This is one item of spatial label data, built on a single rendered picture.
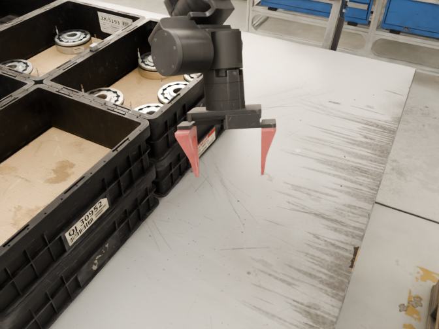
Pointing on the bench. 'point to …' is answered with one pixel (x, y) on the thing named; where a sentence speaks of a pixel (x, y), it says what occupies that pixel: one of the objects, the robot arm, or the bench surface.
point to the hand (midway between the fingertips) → (229, 169)
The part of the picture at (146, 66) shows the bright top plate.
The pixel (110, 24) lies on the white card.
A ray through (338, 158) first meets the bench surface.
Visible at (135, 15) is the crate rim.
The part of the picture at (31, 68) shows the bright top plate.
